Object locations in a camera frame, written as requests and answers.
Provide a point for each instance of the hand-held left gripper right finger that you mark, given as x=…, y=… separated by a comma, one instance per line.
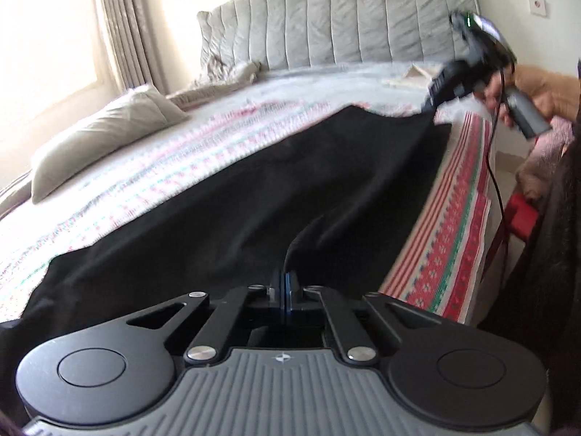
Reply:
x=291, y=293

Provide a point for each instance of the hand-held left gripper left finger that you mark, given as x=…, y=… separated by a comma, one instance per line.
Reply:
x=278, y=293

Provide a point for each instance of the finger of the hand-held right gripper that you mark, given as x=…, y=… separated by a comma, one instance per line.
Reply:
x=435, y=95

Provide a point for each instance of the black pants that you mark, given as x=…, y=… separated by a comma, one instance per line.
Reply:
x=254, y=200

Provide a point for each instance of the person's right hand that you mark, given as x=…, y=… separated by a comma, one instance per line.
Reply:
x=544, y=91

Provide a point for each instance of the pink fuzzy cloth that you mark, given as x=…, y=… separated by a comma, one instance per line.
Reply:
x=547, y=159

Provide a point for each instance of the grey padded headboard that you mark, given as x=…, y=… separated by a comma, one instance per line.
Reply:
x=345, y=13

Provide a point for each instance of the red stool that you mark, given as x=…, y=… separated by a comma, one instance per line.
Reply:
x=519, y=215

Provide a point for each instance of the patterned bed sheet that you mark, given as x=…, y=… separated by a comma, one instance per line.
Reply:
x=136, y=190

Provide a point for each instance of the light grey quilt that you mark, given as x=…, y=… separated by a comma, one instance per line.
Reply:
x=218, y=81

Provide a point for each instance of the person's dark garment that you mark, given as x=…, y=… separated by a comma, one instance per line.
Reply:
x=553, y=290

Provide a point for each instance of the grey pillow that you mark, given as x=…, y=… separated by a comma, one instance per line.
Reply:
x=104, y=141

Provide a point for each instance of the grey curtain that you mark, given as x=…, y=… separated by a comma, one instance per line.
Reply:
x=129, y=22

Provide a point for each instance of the window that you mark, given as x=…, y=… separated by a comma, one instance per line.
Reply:
x=50, y=32

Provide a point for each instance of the white wall socket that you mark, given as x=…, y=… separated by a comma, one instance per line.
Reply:
x=537, y=4

